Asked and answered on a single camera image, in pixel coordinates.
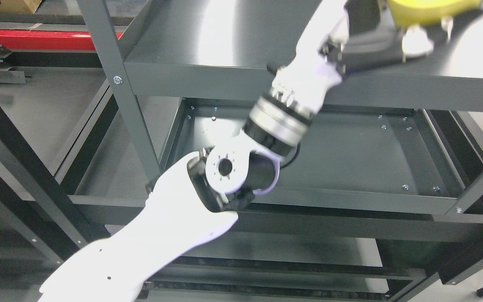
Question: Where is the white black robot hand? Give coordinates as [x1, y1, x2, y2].
[261, 0, 483, 119]

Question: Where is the yellow plastic cup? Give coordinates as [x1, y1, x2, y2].
[387, 0, 483, 28]

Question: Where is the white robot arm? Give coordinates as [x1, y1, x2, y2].
[39, 92, 323, 302]

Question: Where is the dark metal shelf rack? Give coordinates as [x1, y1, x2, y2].
[0, 0, 483, 302]

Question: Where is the red metal beam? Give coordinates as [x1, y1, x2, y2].
[0, 29, 123, 52]

